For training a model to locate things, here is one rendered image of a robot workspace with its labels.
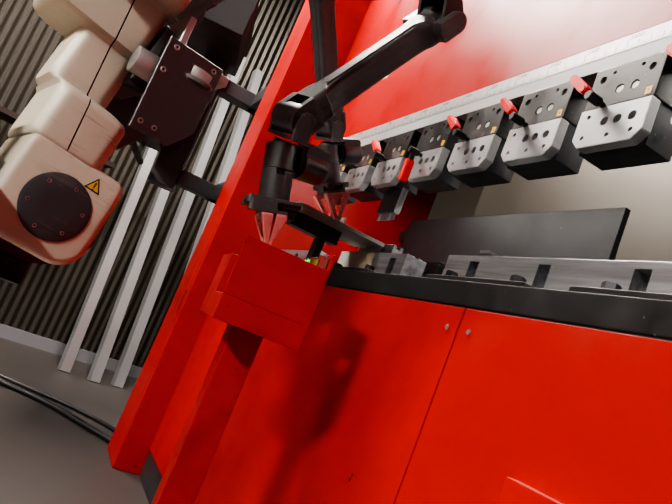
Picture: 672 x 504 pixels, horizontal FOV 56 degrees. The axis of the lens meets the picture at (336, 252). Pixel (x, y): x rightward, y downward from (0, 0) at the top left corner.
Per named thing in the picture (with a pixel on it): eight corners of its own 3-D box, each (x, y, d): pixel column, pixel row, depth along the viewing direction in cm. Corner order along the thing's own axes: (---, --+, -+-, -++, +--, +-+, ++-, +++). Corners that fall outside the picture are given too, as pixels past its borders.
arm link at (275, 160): (261, 136, 115) (280, 133, 111) (289, 147, 120) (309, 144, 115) (255, 173, 114) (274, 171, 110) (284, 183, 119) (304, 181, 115)
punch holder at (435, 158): (401, 180, 169) (423, 125, 171) (426, 193, 172) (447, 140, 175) (432, 174, 155) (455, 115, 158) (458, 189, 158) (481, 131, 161)
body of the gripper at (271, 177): (303, 214, 112) (309, 174, 113) (247, 203, 109) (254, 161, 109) (293, 218, 118) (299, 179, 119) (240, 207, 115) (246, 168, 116)
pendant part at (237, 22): (130, 174, 297) (203, 19, 310) (180, 196, 302) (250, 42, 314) (117, 150, 248) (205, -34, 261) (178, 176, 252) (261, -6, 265)
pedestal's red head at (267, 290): (199, 310, 124) (235, 226, 126) (272, 339, 128) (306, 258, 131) (212, 317, 105) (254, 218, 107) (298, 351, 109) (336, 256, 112)
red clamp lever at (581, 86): (572, 70, 116) (593, 92, 108) (587, 82, 118) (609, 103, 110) (565, 79, 117) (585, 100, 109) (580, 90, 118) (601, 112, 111)
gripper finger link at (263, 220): (295, 259, 111) (303, 207, 112) (255, 252, 109) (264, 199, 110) (285, 260, 117) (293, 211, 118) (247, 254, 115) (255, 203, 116)
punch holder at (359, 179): (340, 191, 205) (358, 146, 208) (361, 202, 209) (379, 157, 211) (360, 187, 192) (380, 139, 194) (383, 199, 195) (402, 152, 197)
